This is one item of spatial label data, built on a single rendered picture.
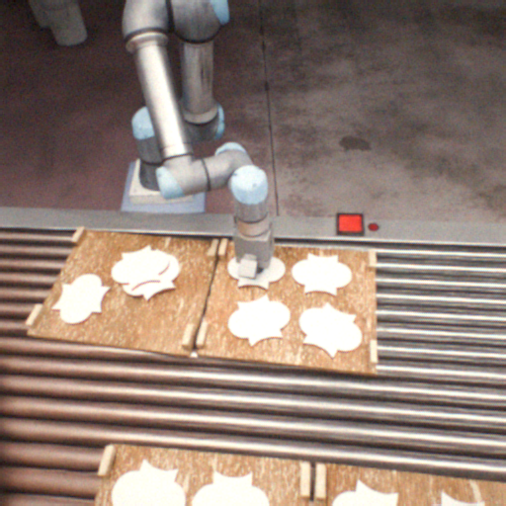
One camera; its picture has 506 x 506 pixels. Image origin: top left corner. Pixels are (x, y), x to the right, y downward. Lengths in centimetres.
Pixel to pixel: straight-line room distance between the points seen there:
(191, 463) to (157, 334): 32
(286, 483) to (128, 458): 32
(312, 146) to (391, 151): 48
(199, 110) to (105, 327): 65
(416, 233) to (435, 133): 198
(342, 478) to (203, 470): 27
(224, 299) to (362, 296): 34
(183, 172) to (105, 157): 223
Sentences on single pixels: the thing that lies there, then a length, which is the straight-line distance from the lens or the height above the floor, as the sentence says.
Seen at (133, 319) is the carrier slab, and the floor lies 94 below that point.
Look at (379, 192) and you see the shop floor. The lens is 291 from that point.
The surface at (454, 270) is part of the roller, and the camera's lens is 140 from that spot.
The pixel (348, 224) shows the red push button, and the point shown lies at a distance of 143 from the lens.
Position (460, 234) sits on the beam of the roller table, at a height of 92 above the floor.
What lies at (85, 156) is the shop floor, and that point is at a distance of 339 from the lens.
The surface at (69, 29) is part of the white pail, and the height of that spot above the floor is 13.
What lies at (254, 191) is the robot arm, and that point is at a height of 125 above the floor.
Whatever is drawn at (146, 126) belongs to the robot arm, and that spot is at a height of 113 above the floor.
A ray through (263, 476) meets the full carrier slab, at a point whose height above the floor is 94.
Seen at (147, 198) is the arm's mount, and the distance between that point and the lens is 160.
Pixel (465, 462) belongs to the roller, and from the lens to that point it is 115.
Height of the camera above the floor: 196
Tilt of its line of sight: 49 degrees down
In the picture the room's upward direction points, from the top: 5 degrees counter-clockwise
